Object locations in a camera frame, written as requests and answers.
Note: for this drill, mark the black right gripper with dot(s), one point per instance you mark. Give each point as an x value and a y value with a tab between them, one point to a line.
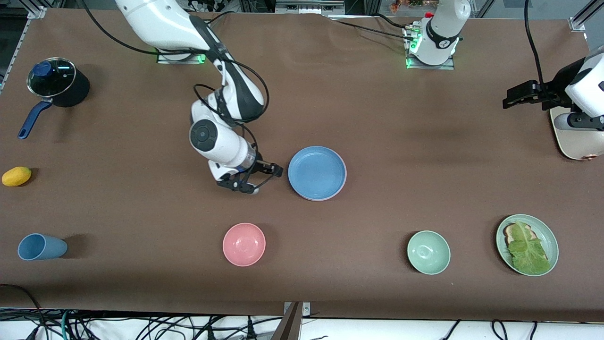
261	165

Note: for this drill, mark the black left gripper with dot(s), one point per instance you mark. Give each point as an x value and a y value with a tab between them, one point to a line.
553	90

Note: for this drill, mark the blue plate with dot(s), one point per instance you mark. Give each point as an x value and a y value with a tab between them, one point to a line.
316	172

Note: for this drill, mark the pink plate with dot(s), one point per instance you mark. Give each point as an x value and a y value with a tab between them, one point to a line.
346	179

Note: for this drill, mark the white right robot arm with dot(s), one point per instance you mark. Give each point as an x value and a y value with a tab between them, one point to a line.
155	23

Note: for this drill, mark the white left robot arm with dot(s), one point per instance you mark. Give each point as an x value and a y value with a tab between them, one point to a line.
443	28

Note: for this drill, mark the beige toaster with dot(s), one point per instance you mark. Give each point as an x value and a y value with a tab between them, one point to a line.
573	146

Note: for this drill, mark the pink bowl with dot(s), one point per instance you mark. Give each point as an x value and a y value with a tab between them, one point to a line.
244	244

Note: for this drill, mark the brown table cover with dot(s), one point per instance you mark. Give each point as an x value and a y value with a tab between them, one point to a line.
377	94

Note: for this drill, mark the toasted bread slice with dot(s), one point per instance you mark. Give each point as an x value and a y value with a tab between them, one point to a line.
508	231

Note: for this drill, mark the green plate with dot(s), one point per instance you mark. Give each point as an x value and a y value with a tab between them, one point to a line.
547	236

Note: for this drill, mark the green lettuce leaf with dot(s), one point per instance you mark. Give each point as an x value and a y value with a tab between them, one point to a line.
528	250

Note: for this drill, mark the dark metal bar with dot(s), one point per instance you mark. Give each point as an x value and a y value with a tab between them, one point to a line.
289	326

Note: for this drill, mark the silver metal box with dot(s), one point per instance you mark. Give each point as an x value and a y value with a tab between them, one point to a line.
309	7

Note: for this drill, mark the green bowl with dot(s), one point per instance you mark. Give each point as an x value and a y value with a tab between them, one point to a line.
428	252

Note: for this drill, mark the black pot with lid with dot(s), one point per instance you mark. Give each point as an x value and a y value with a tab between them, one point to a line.
78	92

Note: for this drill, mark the glass lid blue knob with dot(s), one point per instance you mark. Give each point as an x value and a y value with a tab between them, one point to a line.
54	78

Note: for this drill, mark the blue cup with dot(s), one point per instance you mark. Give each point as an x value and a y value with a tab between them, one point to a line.
42	247

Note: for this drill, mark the yellow lemon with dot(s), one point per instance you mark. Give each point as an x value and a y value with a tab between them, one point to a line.
16	176

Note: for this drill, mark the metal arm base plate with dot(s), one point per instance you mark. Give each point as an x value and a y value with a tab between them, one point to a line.
186	59
429	66

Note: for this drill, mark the aluminium frame profile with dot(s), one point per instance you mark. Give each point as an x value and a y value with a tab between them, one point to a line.
28	35
585	16

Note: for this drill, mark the grey metal bracket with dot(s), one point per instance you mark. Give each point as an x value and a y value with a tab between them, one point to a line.
306	309

